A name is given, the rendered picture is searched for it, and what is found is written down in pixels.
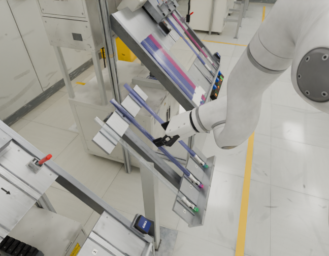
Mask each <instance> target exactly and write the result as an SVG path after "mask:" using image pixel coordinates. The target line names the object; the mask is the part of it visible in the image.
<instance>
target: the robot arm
mask: <svg viewBox="0 0 329 256"><path fill-rule="evenodd" d="M290 66H291V81H292V85H293V87H294V89H295V91H296V92H297V94H298V95H299V96H300V97H301V98H302V99H303V100H304V101H305V102H307V103H308V104H310V105H311V106H313V107H314V108H316V109H318V110H320V111H322V112H324V113H327V114H329V0H277V1H276V2H275V3H274V5H273V6H272V8H271V9H270V11H269V13H268V14H267V16H266V17H265V19H264V20H263V22H262V24H261V25H260V27H259V28H258V30H257V31H256V33H255V34H254V36H253V38H252V39H251V41H250V42H249V44H248V45H247V47H246V49H245V50H244V52H243V53H242V55H241V57H240V58H239V60H238V61H237V63H236V65H235V66H234V68H233V69H232V71H231V73H230V75H229V77H228V80H227V95H225V96H222V97H220V98H218V99H215V100H213V101H210V102H208V103H206V104H203V105H201V106H198V107H196V108H194V109H193V110H191V111H187V112H184V113H181V114H178V115H175V116H173V117H172V118H171V120H170V121H167V122H164V123H162V124H161V126H162V127H163V129H164V130H165V131H166V135H165V136H164V137H160V138H157V139H154V140H153V141H152V142H153V143H154V144H155V145H156V146H157V147H160V146H163V145H165V146H168V147H171V146H172V145H173V144H174V143H175V142H177V141H180V140H183V139H186V138H188V137H190V136H192V135H194V134H196V133H204V132H207V131H210V130H213V134H214V139H215V142H216V144H217V146H218V147H219V148H221V149H228V150H229V149H233V148H235V147H237V146H239V145H241V144H242V143H243V142H244V141H246V140H247V139H248V138H249V137H250V136H251V135H252V133H253V132H254V130H255V129H256V126H257V124H258V121H259V116H260V111H261V102H262V94H263V92H264V91H265V90H266V89H267V88H268V87H269V86H270V85H271V84H272V83H273V82H274V81H275V80H276V79H278V78H279V77H280V76H281V75H282V74H283V73H284V72H285V71H286V70H287V69H288V68H289V67H290ZM170 136H173V137H172V138H171V137H170ZM167 137H169V140H168V141H167V140H165V139H166V138H167ZM328 225H329V208H328Z"/></svg>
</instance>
